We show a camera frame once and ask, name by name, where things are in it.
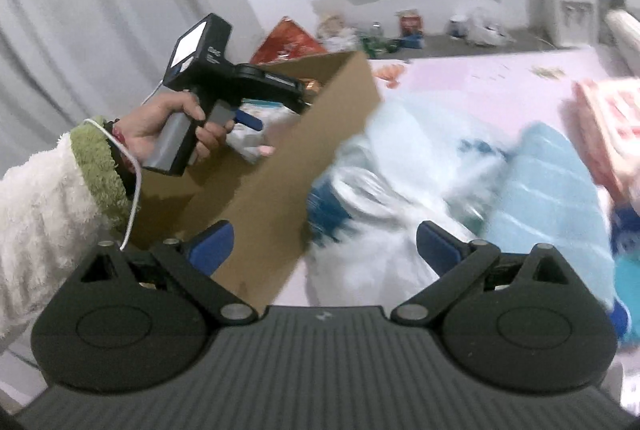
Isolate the white plastic bag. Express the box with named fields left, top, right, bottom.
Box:
left=305, top=94, right=513, bottom=311

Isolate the pink wet wipes pack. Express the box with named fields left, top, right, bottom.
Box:
left=573, top=77, right=639, bottom=209

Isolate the red can on floor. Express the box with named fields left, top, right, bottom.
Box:
left=398, top=10, right=423, bottom=37

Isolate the red snack bag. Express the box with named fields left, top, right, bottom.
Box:
left=250, top=16, right=328, bottom=64

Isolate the white fleece left sleeve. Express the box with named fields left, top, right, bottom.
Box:
left=1, top=117, right=131, bottom=348

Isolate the white water dispenser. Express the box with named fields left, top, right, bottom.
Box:
left=542, top=0, right=600, bottom=48

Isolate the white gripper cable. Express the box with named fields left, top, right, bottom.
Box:
left=81, top=78, right=166, bottom=253

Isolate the light blue checked towel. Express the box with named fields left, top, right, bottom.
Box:
left=482, top=123, right=615, bottom=311

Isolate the person's left hand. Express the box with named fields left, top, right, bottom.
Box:
left=113, top=91, right=235, bottom=164

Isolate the brown cardboard box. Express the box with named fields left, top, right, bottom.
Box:
left=130, top=51, right=381, bottom=311

